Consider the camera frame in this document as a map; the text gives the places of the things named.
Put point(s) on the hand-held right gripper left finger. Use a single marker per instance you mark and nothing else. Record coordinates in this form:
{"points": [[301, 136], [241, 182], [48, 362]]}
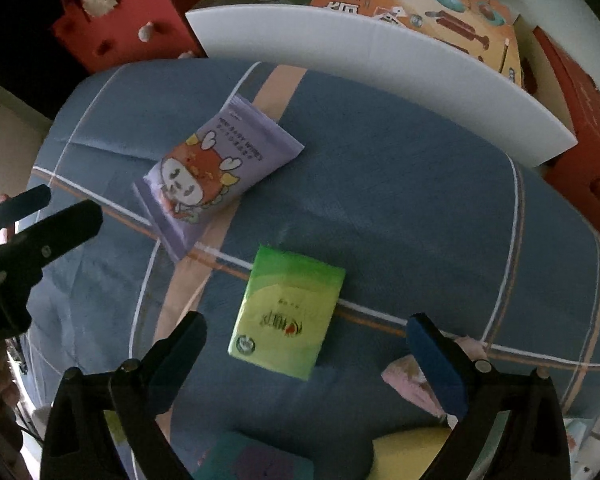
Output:
{"points": [[177, 365]]}

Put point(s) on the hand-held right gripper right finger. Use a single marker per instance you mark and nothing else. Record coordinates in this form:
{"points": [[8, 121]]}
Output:
{"points": [[432, 360]]}

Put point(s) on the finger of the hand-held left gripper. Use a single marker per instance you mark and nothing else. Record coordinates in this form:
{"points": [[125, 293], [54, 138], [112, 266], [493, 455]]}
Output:
{"points": [[25, 201], [60, 232]]}

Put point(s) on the green tissue packet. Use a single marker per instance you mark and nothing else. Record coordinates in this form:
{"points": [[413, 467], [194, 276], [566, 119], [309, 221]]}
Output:
{"points": [[285, 310]]}

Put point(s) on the person's left hand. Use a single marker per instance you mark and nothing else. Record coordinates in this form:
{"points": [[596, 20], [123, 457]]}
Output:
{"points": [[2, 380]]}

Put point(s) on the pink fluffy cloth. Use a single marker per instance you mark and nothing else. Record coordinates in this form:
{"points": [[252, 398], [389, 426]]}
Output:
{"points": [[405, 380]]}

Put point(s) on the yellow sponge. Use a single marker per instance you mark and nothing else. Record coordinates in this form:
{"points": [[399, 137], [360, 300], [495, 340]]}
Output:
{"points": [[410, 452]]}

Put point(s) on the teal printed box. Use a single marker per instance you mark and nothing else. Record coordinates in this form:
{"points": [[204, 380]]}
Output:
{"points": [[255, 460]]}

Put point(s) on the blue plaid bedspread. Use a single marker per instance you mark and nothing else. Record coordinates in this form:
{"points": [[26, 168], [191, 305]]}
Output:
{"points": [[405, 210]]}

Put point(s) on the purple wipes packet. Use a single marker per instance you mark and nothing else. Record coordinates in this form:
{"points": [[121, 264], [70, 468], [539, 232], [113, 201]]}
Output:
{"points": [[215, 170]]}

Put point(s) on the white printed card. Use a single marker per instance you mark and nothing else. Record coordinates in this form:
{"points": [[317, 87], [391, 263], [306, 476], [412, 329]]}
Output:
{"points": [[587, 442]]}

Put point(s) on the red cardboard box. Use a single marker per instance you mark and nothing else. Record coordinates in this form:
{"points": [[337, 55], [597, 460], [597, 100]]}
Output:
{"points": [[580, 150]]}

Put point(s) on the white foam board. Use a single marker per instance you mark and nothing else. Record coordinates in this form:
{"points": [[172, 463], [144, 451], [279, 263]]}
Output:
{"points": [[380, 50]]}

